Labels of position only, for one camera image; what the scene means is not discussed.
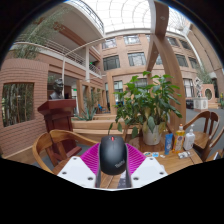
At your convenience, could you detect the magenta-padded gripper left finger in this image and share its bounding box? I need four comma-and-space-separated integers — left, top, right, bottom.
57, 142, 102, 190

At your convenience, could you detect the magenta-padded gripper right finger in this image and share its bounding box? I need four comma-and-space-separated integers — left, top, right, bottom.
125, 143, 169, 190

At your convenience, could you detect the black computer mouse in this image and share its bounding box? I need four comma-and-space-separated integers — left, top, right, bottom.
98, 134, 129, 176

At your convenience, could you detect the blue tube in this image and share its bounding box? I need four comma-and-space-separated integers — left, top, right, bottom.
164, 132, 174, 156

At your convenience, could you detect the small white packet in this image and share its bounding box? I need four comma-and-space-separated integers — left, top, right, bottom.
178, 151, 192, 160

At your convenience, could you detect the wooden armchair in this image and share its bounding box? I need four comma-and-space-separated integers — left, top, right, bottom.
182, 110, 221, 161
122, 124, 145, 145
32, 129, 99, 174
206, 126, 224, 163

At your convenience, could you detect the white pump bottle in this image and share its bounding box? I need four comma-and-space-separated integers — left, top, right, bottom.
182, 124, 196, 152

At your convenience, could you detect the green potted plant white pot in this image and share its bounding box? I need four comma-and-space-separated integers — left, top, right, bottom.
108, 70, 184, 146

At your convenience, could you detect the dark bust statue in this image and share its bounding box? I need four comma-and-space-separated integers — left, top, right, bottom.
48, 78, 65, 101

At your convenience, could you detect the white statue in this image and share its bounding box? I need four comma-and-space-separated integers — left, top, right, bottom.
193, 77, 205, 99

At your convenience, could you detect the dark red wooden pedestal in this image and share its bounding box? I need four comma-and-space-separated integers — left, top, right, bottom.
37, 98, 83, 163

